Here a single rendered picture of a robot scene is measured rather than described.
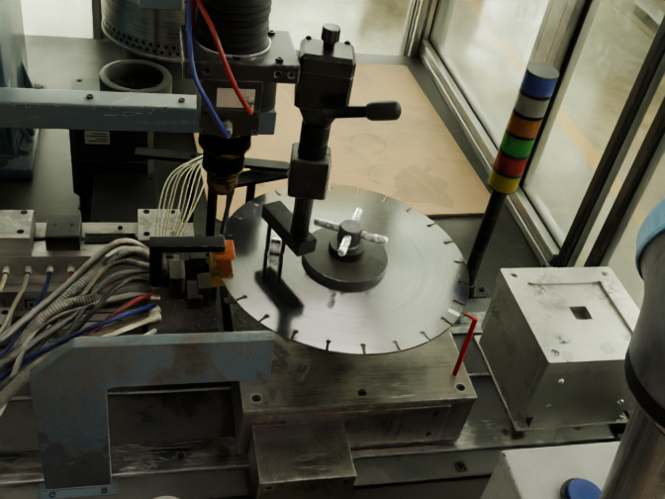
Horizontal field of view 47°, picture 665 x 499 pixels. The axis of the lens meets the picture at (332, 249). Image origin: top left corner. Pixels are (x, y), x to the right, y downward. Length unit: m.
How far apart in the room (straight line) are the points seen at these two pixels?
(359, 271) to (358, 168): 0.59
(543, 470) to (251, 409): 0.34
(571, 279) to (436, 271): 0.24
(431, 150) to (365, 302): 0.75
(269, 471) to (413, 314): 0.25
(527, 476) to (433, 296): 0.24
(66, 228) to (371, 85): 0.94
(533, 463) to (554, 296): 0.30
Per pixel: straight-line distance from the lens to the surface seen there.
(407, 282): 0.98
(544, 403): 1.09
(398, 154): 1.60
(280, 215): 0.94
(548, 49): 1.44
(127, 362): 0.82
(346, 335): 0.89
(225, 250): 0.94
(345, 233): 0.95
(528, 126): 1.11
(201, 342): 0.80
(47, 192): 1.42
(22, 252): 1.12
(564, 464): 0.93
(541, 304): 1.11
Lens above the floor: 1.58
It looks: 39 degrees down
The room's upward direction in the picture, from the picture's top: 11 degrees clockwise
